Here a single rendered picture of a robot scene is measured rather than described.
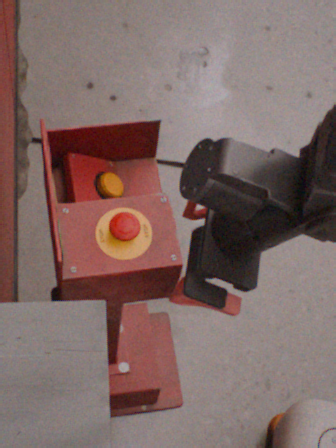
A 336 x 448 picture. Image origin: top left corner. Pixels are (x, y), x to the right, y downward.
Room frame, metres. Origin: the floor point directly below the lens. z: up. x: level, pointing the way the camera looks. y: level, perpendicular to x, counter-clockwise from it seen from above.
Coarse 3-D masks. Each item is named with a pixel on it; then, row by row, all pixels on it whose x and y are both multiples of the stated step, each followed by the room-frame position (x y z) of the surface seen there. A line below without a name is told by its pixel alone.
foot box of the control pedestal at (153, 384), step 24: (144, 312) 0.65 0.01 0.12; (144, 336) 0.61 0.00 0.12; (168, 336) 0.65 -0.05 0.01; (144, 360) 0.56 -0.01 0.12; (168, 360) 0.60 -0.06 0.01; (120, 384) 0.51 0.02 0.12; (144, 384) 0.51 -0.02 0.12; (168, 384) 0.55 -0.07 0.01; (120, 408) 0.49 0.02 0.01; (144, 408) 0.50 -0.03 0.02; (168, 408) 0.51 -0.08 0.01
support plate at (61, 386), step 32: (0, 320) 0.31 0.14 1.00; (32, 320) 0.31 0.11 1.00; (64, 320) 0.32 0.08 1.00; (96, 320) 0.32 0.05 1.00; (0, 352) 0.27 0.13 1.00; (32, 352) 0.28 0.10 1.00; (64, 352) 0.29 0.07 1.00; (96, 352) 0.29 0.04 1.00; (0, 384) 0.24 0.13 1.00; (32, 384) 0.25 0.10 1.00; (64, 384) 0.25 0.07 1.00; (96, 384) 0.26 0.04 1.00; (0, 416) 0.21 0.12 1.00; (32, 416) 0.22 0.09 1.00; (64, 416) 0.22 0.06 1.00; (96, 416) 0.23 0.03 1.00
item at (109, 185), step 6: (108, 174) 0.62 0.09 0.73; (102, 180) 0.61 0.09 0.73; (108, 180) 0.62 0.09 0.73; (114, 180) 0.62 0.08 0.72; (102, 186) 0.60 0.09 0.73; (108, 186) 0.61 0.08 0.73; (114, 186) 0.61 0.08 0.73; (120, 186) 0.62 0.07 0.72; (102, 192) 0.60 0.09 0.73; (108, 192) 0.60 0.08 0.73; (114, 192) 0.60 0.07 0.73; (120, 192) 0.61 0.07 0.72; (108, 198) 0.59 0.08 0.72
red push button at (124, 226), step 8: (120, 216) 0.53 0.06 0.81; (128, 216) 0.53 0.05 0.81; (136, 216) 0.54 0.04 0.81; (112, 224) 0.52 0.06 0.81; (120, 224) 0.52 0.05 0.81; (128, 224) 0.52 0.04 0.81; (136, 224) 0.52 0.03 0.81; (112, 232) 0.51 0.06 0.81; (120, 232) 0.51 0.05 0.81; (128, 232) 0.51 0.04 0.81; (136, 232) 0.51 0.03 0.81; (120, 240) 0.50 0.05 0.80; (128, 240) 0.50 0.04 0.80
